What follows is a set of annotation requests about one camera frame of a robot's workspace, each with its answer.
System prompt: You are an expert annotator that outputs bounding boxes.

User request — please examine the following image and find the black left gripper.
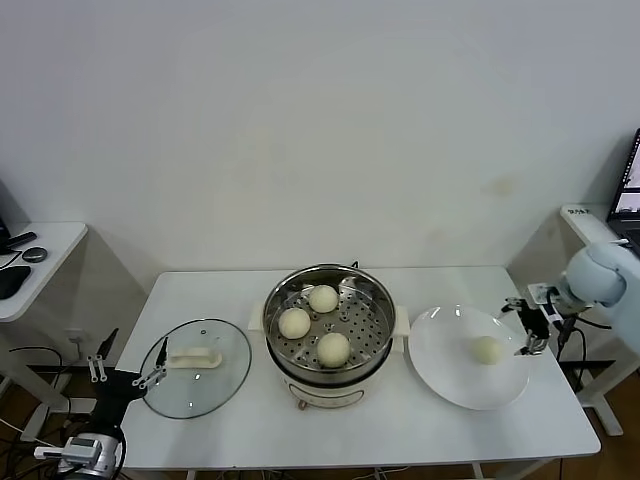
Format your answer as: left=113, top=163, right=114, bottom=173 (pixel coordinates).
left=87, top=327, right=169, bottom=432

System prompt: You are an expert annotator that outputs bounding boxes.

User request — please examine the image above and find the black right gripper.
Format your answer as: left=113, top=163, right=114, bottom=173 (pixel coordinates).
left=497, top=297, right=551, bottom=357

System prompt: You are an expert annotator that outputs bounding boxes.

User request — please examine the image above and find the white steamed baozi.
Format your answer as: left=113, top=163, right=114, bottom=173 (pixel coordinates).
left=316, top=332, right=351, bottom=369
left=307, top=284, right=339, bottom=315
left=277, top=307, right=312, bottom=340
left=469, top=335, right=502, bottom=366

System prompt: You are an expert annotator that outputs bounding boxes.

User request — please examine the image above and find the glass lid with cream handle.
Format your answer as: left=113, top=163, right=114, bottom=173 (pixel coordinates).
left=140, top=317, right=252, bottom=420

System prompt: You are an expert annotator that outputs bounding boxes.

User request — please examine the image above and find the perforated steel steamer basket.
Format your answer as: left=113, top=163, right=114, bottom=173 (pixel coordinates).
left=247, top=264, right=411, bottom=374

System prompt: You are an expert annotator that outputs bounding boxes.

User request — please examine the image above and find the white round plate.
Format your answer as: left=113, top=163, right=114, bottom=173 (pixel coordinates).
left=408, top=304, right=530, bottom=412

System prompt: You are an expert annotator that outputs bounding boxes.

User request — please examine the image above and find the white side desk with laptop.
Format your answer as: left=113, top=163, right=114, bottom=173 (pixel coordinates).
left=558, top=205, right=640, bottom=437

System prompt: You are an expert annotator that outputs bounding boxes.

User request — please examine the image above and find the white side desk with mouse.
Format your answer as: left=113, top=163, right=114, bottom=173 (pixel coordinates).
left=0, top=222, right=91, bottom=444

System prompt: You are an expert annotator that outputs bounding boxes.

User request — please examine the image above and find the black laptop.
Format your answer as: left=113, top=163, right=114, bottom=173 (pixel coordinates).
left=605, top=128, right=640, bottom=242

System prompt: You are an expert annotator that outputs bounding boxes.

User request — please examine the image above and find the black remote bar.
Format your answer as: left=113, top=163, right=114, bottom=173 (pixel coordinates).
left=0, top=231, right=39, bottom=252

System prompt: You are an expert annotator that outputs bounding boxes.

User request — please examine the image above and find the cream electric cooking pot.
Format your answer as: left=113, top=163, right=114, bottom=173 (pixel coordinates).
left=267, top=339, right=404, bottom=412

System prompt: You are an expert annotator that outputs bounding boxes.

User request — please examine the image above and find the dark computer monitor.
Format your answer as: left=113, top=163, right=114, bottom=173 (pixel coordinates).
left=0, top=178, right=32, bottom=254

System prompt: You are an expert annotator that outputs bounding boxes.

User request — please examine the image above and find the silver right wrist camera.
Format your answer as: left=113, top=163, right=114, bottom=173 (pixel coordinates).
left=527, top=282, right=562, bottom=305

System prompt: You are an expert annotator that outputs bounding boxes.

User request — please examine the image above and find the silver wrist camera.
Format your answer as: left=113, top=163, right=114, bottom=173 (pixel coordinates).
left=527, top=282, right=562, bottom=305
left=33, top=435, right=104, bottom=464

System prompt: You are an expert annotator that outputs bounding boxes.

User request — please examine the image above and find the white wall outlet plug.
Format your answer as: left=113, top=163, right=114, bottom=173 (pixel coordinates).
left=64, top=327, right=90, bottom=362

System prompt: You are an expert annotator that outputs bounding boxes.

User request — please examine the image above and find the black cable with adapter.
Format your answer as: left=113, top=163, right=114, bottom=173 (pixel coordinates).
left=554, top=319, right=615, bottom=392

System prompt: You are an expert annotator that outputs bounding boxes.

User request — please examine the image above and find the black floor cable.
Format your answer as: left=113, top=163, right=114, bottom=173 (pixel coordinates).
left=7, top=347, right=66, bottom=374

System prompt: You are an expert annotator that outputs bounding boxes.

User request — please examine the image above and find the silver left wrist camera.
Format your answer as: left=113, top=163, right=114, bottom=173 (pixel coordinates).
left=33, top=435, right=104, bottom=464

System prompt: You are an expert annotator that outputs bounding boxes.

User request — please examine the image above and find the white floor cable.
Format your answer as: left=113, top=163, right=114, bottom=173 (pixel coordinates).
left=0, top=417, right=71, bottom=459

